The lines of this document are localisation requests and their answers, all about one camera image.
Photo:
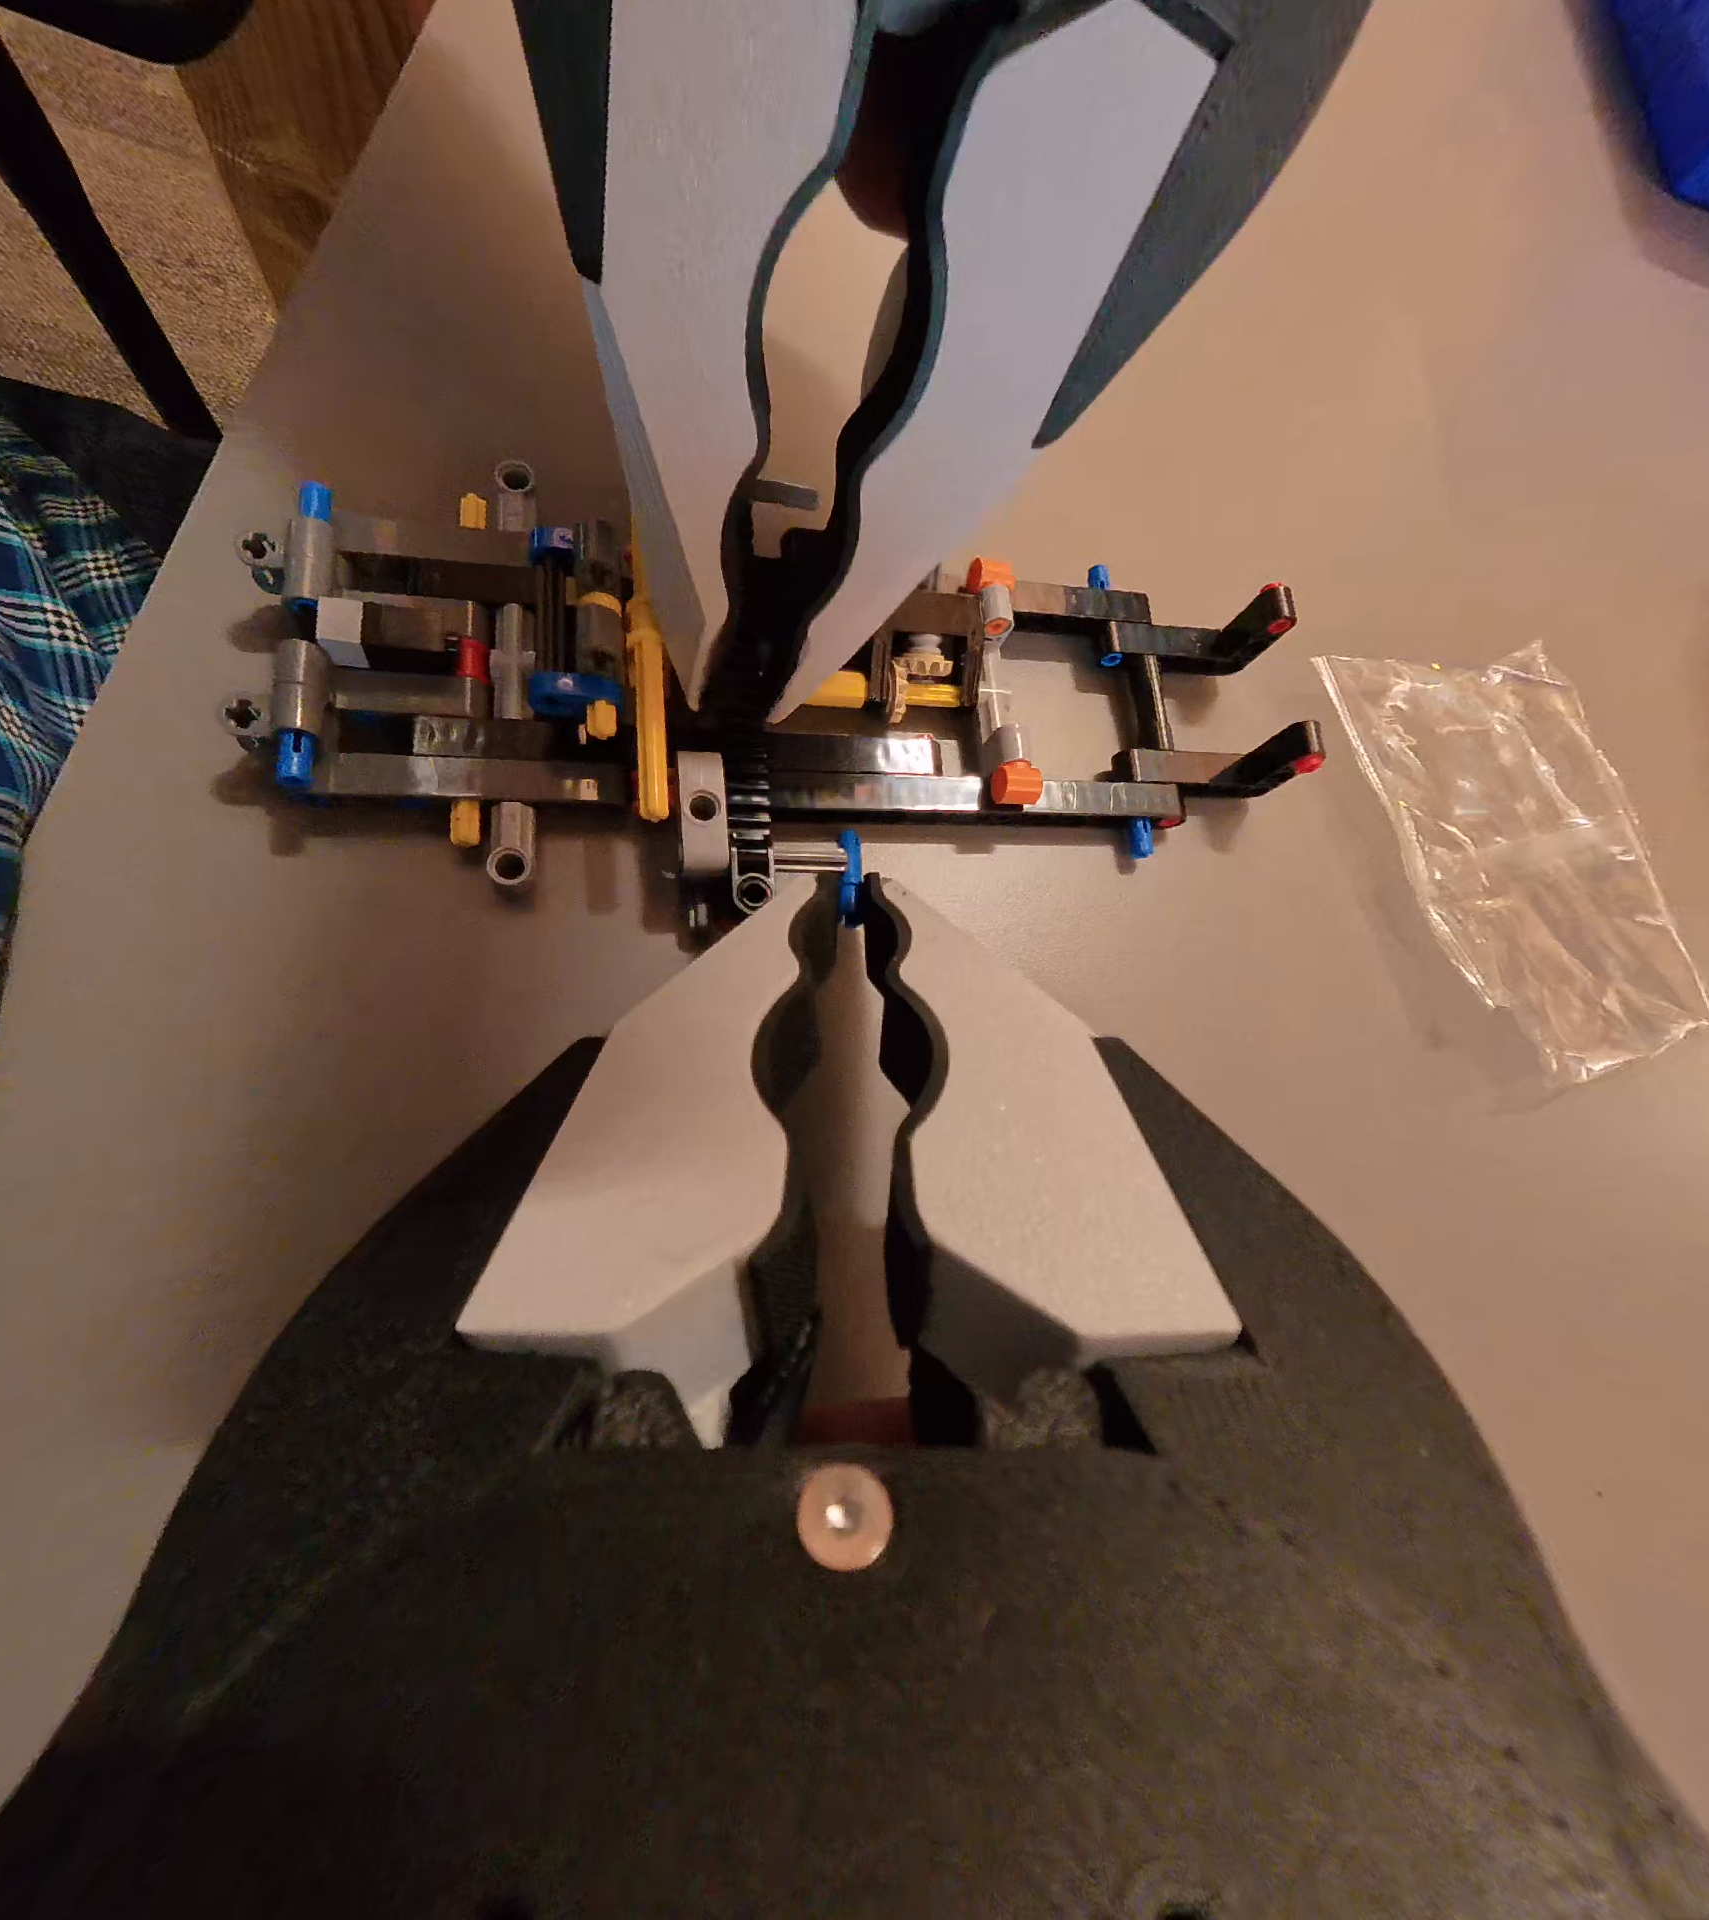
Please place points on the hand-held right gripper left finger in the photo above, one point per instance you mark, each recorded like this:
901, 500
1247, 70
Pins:
599, 1200

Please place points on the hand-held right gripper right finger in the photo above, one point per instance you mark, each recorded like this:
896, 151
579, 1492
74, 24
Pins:
1065, 1200

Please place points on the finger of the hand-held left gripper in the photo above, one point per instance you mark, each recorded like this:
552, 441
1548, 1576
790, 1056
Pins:
688, 225
1065, 225

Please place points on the blue lego pin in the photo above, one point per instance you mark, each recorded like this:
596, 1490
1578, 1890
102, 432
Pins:
852, 895

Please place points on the lego technic chassis assembly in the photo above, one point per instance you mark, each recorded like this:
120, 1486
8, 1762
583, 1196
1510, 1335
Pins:
914, 771

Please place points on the clear plastic bag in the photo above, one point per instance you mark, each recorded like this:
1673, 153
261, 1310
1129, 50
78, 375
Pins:
1516, 855

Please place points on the black chair frame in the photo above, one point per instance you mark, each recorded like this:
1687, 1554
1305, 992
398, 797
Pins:
68, 195

